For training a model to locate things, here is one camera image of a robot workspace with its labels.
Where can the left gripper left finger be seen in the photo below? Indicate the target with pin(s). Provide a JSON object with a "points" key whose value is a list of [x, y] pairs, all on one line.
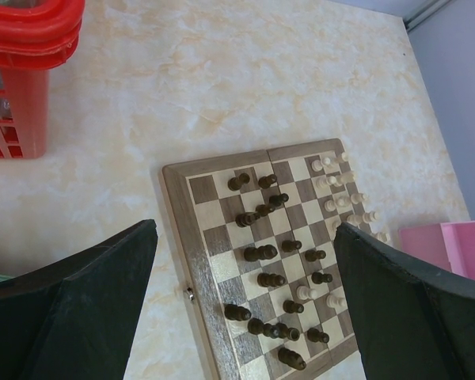
{"points": [[77, 318]]}

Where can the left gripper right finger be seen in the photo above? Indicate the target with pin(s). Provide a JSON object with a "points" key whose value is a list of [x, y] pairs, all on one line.
{"points": [[412, 320]]}

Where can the wooden chess board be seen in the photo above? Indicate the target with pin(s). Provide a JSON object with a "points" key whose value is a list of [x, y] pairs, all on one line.
{"points": [[257, 231]]}

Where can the pink plastic box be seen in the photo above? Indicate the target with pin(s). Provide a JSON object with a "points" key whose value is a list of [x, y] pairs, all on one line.
{"points": [[449, 245]]}

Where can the red plastic basket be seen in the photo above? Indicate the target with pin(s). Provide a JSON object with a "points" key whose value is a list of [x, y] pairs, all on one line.
{"points": [[35, 37]]}

